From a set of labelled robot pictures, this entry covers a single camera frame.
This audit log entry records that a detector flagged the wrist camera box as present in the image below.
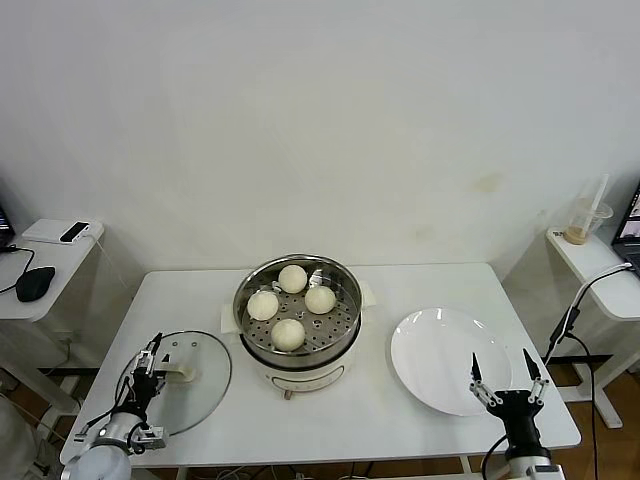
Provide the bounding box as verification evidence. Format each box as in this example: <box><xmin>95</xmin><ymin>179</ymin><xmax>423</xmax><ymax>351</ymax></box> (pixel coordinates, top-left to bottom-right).
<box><xmin>132</xmin><ymin>424</ymin><xmax>168</xmax><ymax>450</ymax></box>
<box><xmin>523</xmin><ymin>463</ymin><xmax>565</xmax><ymax>480</ymax></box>

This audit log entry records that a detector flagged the black floor cable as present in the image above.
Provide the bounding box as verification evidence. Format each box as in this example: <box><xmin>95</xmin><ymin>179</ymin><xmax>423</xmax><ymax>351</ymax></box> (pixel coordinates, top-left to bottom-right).
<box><xmin>562</xmin><ymin>332</ymin><xmax>602</xmax><ymax>480</ymax></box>

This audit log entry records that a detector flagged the clear plastic drink cup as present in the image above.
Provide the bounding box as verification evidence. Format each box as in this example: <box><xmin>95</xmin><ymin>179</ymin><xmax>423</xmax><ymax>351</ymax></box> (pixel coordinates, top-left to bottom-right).
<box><xmin>565</xmin><ymin>197</ymin><xmax>615</xmax><ymax>246</ymax></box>

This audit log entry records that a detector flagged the stainless steel steamer basket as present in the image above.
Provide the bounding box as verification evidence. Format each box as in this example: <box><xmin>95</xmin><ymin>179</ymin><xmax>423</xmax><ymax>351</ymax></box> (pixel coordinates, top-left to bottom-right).
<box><xmin>232</xmin><ymin>254</ymin><xmax>363</xmax><ymax>357</ymax></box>

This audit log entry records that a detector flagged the round glass lid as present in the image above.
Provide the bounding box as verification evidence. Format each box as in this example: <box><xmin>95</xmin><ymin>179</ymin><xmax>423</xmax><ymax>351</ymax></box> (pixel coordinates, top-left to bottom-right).
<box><xmin>119</xmin><ymin>328</ymin><xmax>234</xmax><ymax>437</ymax></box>

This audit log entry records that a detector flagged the white steamed baozi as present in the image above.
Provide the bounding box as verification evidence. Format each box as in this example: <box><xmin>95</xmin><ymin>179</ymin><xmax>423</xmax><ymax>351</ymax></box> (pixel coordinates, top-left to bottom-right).
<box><xmin>247</xmin><ymin>291</ymin><xmax>280</xmax><ymax>322</ymax></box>
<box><xmin>278</xmin><ymin>264</ymin><xmax>309</xmax><ymax>295</ymax></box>
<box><xmin>304</xmin><ymin>286</ymin><xmax>337</xmax><ymax>316</ymax></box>
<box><xmin>271</xmin><ymin>317</ymin><xmax>307</xmax><ymax>351</ymax></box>

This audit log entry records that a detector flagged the white and black adapter cable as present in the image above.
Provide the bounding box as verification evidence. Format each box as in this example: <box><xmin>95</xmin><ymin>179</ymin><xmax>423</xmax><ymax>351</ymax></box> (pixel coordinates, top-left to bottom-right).
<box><xmin>542</xmin><ymin>261</ymin><xmax>634</xmax><ymax>366</ymax></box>

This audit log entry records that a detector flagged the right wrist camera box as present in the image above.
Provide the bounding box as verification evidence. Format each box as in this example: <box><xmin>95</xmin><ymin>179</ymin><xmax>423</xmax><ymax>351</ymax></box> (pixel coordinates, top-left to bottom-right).
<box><xmin>523</xmin><ymin>463</ymin><xmax>565</xmax><ymax>480</ymax></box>

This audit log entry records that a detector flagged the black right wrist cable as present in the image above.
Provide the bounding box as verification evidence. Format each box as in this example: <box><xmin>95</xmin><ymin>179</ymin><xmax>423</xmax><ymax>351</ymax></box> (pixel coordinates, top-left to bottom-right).
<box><xmin>480</xmin><ymin>433</ymin><xmax>511</xmax><ymax>480</ymax></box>

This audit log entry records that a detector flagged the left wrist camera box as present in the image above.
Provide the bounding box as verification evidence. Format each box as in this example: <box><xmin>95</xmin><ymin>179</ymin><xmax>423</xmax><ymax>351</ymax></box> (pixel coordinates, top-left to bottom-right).
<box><xmin>132</xmin><ymin>424</ymin><xmax>168</xmax><ymax>450</ymax></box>

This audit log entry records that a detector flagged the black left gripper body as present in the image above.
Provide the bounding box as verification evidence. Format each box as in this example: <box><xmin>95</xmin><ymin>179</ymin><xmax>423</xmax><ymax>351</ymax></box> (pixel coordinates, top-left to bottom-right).
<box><xmin>124</xmin><ymin>369</ymin><xmax>165</xmax><ymax>412</ymax></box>

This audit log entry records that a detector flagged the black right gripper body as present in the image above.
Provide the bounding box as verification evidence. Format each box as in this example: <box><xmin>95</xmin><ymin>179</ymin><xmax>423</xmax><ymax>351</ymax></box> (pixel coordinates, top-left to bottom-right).
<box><xmin>487</xmin><ymin>389</ymin><xmax>544</xmax><ymax>450</ymax></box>

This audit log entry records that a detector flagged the white flat box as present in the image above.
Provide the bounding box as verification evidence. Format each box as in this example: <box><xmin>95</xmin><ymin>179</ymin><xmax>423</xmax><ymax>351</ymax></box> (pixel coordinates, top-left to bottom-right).
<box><xmin>21</xmin><ymin>218</ymin><xmax>95</xmax><ymax>245</ymax></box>

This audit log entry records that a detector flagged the white side table with cup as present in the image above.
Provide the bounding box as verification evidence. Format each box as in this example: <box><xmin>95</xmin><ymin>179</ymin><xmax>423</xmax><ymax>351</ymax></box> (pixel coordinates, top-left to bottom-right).
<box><xmin>544</xmin><ymin>225</ymin><xmax>640</xmax><ymax>429</ymax></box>

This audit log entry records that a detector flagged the black laptop with picture screen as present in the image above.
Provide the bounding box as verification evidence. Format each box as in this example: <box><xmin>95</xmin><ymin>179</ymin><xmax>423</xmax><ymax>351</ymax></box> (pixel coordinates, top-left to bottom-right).
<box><xmin>611</xmin><ymin>180</ymin><xmax>640</xmax><ymax>276</ymax></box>

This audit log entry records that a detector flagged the white side table with mouse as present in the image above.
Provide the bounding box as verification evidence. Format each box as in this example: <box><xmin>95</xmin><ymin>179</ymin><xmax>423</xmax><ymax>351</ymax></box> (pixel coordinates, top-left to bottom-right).
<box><xmin>0</xmin><ymin>217</ymin><xmax>109</xmax><ymax>416</ymax></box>

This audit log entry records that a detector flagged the black laptop with text screen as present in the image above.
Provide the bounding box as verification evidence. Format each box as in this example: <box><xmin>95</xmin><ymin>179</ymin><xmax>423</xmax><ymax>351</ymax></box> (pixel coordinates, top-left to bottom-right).
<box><xmin>0</xmin><ymin>199</ymin><xmax>17</xmax><ymax>254</ymax></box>

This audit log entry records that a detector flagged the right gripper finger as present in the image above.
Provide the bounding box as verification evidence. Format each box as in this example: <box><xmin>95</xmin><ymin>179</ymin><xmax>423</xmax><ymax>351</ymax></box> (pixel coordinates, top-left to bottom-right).
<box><xmin>521</xmin><ymin>347</ymin><xmax>551</xmax><ymax>407</ymax></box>
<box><xmin>468</xmin><ymin>352</ymin><xmax>501</xmax><ymax>409</ymax></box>

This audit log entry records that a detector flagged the thin black desk cable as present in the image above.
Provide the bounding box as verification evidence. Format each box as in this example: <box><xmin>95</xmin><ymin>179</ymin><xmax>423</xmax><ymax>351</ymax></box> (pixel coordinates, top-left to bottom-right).
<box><xmin>0</xmin><ymin>243</ymin><xmax>37</xmax><ymax>296</ymax></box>

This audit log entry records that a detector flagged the black and white smartphone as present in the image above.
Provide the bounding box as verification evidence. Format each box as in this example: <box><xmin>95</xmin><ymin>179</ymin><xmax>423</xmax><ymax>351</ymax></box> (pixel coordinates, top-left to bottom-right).
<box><xmin>60</xmin><ymin>222</ymin><xmax>91</xmax><ymax>245</ymax></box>

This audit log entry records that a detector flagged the white round plate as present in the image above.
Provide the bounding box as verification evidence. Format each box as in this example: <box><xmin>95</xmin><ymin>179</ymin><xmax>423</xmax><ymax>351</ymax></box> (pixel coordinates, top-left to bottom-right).
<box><xmin>390</xmin><ymin>306</ymin><xmax>515</xmax><ymax>417</ymax></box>

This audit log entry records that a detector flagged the white drinking straw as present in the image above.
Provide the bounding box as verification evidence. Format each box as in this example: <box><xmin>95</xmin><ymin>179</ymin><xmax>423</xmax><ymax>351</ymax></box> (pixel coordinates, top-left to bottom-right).
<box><xmin>591</xmin><ymin>173</ymin><xmax>612</xmax><ymax>221</ymax></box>

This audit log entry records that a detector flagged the cream electric cooker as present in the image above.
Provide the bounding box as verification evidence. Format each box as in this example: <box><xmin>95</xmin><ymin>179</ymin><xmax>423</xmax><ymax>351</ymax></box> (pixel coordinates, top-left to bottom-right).
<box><xmin>218</xmin><ymin>280</ymin><xmax>378</xmax><ymax>402</ymax></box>

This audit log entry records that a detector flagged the black computer mouse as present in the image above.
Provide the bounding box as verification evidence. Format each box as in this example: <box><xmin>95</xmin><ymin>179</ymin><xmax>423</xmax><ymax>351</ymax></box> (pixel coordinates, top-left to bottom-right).
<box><xmin>15</xmin><ymin>266</ymin><xmax>57</xmax><ymax>303</ymax></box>

